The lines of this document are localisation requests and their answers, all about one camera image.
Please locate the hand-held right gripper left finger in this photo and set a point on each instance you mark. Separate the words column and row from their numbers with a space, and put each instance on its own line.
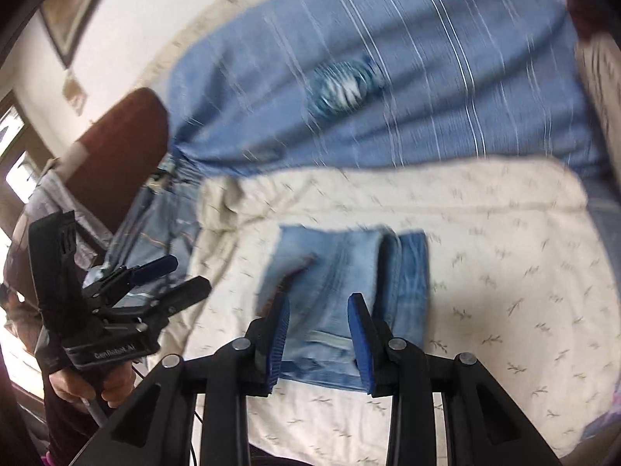
column 277, row 344

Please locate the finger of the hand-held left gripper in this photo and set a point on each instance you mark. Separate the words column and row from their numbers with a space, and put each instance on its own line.
column 187, row 293
column 155, row 268

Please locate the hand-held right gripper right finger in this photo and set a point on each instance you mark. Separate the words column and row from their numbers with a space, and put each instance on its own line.
column 361, row 344

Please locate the blue denim pants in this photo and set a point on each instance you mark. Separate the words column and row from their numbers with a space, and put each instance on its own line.
column 334, row 281

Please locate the person's left hand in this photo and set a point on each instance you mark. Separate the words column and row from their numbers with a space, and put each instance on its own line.
column 116, row 386

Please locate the brown headboard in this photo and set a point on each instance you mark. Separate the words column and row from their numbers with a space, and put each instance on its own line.
column 126, row 155

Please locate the cream leaf-print bed sheet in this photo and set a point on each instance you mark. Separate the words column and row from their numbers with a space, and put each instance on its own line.
column 485, row 252

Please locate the window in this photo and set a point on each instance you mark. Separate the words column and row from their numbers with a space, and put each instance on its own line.
column 17, row 155

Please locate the striped cream pillow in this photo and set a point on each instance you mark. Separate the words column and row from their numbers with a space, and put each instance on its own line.
column 601, row 92

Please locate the dark red cloth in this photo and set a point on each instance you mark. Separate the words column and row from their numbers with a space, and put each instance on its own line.
column 587, row 9

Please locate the framed wall picture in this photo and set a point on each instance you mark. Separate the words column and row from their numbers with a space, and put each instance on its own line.
column 73, row 14

